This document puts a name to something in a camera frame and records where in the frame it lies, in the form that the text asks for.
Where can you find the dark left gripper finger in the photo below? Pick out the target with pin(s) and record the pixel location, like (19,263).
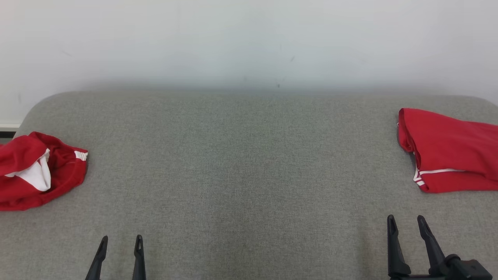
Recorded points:
(97,260)
(139,260)

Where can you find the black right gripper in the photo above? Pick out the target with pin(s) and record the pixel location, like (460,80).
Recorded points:
(416,277)

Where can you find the red shorts with white stripe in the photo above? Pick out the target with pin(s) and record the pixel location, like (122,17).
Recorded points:
(23,186)

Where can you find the red jersey with lettering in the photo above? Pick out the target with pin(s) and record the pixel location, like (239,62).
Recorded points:
(455,147)

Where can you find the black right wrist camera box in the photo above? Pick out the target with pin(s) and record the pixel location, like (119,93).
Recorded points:
(467,270)

